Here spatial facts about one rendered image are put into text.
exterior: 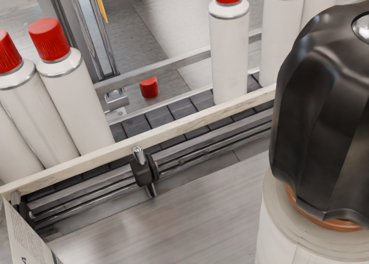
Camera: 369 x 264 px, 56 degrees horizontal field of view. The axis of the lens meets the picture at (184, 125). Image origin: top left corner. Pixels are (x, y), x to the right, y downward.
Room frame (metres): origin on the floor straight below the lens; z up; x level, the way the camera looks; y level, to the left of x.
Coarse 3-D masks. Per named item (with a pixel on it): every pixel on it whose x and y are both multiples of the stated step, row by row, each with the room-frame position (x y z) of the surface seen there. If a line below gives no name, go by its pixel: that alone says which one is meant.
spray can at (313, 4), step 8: (304, 0) 0.43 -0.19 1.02; (312, 0) 0.42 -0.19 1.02; (320, 0) 0.42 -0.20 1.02; (328, 0) 0.41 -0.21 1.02; (304, 8) 0.43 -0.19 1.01; (312, 8) 0.42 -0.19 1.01; (320, 8) 0.41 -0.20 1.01; (304, 16) 0.42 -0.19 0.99; (312, 16) 0.42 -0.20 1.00; (304, 24) 0.42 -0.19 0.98
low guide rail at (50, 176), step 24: (240, 96) 0.37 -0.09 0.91; (264, 96) 0.37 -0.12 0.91; (192, 120) 0.34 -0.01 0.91; (216, 120) 0.35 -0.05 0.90; (120, 144) 0.31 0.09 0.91; (144, 144) 0.31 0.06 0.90; (48, 168) 0.29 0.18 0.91; (72, 168) 0.29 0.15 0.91; (0, 192) 0.26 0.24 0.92; (24, 192) 0.27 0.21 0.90
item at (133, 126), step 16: (256, 80) 0.44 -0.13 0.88; (192, 96) 0.42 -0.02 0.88; (208, 96) 0.42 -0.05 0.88; (160, 112) 0.40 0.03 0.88; (176, 112) 0.39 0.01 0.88; (192, 112) 0.39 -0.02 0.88; (240, 112) 0.37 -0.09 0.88; (256, 112) 0.37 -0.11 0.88; (112, 128) 0.38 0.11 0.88; (128, 128) 0.37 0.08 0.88; (144, 128) 0.37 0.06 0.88; (208, 128) 0.35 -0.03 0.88; (160, 144) 0.33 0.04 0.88; (176, 144) 0.33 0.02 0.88; (128, 160) 0.31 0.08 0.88; (80, 176) 0.30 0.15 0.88; (96, 176) 0.30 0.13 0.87; (32, 192) 0.28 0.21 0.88; (48, 192) 0.28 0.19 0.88
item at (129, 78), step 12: (348, 0) 0.50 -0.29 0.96; (360, 0) 0.50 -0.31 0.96; (252, 36) 0.45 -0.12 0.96; (204, 48) 0.43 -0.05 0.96; (168, 60) 0.41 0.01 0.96; (180, 60) 0.41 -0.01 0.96; (192, 60) 0.42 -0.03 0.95; (132, 72) 0.40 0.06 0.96; (144, 72) 0.40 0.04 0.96; (156, 72) 0.40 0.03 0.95; (96, 84) 0.39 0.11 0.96; (108, 84) 0.38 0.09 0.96; (120, 84) 0.39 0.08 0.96; (132, 84) 0.39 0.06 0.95
